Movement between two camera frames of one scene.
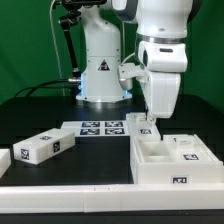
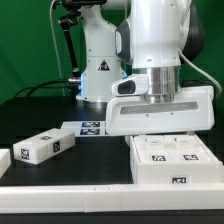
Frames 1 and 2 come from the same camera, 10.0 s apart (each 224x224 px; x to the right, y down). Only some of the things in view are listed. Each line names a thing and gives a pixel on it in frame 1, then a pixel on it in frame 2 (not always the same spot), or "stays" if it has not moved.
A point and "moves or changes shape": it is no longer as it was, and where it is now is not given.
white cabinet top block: [42, 146] stays
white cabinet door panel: [188, 147] stays
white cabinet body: [173, 159] stays
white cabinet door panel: [144, 130] moves or changes shape
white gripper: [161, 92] → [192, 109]
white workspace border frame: [139, 197] stays
